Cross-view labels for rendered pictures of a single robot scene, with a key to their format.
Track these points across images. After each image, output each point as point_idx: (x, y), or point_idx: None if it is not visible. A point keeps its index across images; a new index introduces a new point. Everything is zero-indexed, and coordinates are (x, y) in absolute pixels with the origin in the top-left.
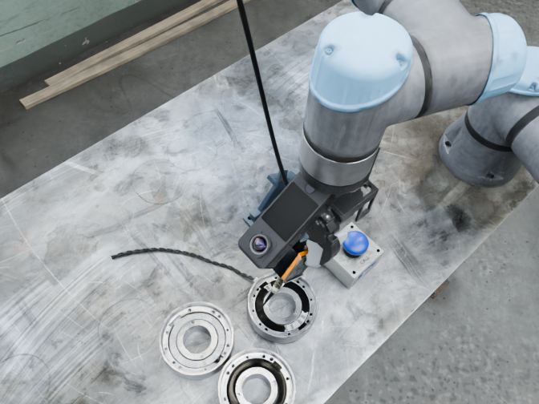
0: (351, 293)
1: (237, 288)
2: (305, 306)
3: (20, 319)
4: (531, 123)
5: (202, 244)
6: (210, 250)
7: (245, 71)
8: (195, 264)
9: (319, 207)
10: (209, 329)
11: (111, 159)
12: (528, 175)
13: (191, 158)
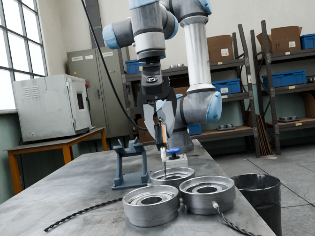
0: None
1: None
2: (182, 174)
3: None
4: (183, 103)
5: (101, 202)
6: (108, 200)
7: (52, 177)
8: (107, 206)
9: (160, 65)
10: (152, 195)
11: None
12: (197, 146)
13: (54, 195)
